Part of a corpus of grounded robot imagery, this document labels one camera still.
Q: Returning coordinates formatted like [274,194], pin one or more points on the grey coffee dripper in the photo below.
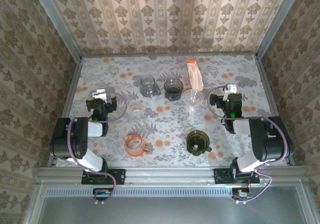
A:
[172,86]

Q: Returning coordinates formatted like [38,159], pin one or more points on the aluminium table side rail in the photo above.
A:
[271,101]
[67,103]

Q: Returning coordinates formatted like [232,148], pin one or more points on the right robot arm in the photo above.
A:
[267,141]

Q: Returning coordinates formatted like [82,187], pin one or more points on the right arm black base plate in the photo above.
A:
[220,176]

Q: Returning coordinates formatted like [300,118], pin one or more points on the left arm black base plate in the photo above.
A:
[120,176]

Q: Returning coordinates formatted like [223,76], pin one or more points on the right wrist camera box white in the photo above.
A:
[231,88]

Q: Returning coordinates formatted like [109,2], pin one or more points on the clear glass server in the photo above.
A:
[136,110]

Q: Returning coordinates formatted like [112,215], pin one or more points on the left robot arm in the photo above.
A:
[72,138]

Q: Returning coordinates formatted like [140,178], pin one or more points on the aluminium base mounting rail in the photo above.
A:
[170,176]

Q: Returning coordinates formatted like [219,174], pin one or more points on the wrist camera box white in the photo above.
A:
[98,95]
[231,88]

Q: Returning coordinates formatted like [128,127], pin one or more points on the green coffee dripper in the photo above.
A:
[197,141]

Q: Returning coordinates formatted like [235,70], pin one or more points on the coffee filter package orange top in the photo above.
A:
[195,76]

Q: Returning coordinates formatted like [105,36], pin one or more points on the aluminium table end rail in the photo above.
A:
[170,55]

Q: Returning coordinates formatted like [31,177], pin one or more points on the grey glass server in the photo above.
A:
[147,87]

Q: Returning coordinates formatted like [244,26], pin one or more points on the aluminium frame post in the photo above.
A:
[55,18]
[275,21]

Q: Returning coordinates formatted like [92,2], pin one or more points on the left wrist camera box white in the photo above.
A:
[98,95]

